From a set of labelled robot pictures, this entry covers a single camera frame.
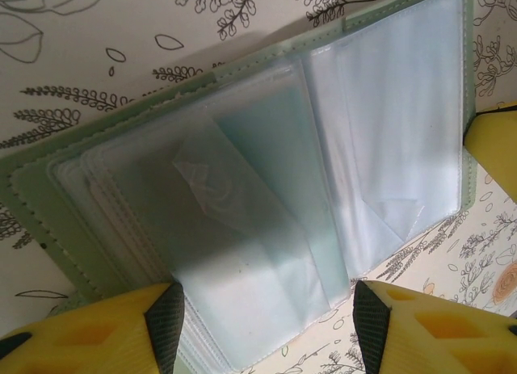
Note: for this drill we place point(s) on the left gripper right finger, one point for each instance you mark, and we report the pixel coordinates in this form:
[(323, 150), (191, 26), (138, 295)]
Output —
[(444, 345)]

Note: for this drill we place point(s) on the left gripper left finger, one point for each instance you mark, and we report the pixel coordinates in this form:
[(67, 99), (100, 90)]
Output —
[(81, 341)]

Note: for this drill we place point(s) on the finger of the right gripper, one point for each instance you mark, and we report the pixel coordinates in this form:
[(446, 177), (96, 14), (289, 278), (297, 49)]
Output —
[(497, 139)]

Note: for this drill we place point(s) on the green card holder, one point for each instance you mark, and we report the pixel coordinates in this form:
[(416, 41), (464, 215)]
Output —
[(242, 188)]

